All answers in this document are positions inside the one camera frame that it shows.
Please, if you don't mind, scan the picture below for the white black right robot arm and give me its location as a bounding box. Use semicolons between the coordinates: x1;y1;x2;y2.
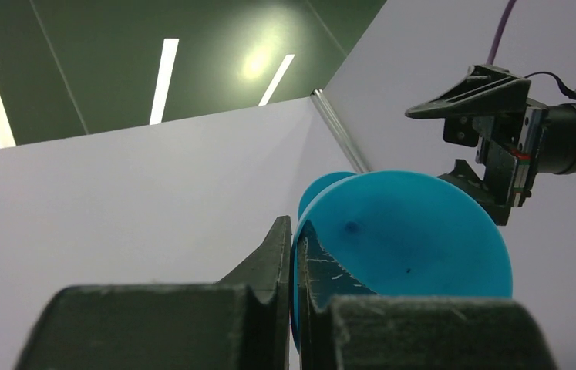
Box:
406;64;576;226

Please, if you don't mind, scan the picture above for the blue plastic wine glass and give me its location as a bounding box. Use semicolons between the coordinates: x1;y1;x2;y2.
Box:
290;170;514;353

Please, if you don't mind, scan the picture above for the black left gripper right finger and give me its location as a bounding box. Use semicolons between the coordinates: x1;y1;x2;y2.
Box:
296;222;557;369

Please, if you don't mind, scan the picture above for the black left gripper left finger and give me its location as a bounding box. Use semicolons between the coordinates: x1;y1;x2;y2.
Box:
15;216;291;369

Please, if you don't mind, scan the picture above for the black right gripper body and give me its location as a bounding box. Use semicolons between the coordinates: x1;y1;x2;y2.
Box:
443;99;548;207

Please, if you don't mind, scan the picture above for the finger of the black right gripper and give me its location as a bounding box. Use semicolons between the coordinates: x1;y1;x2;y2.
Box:
437;159;511;226
405;65;531;119

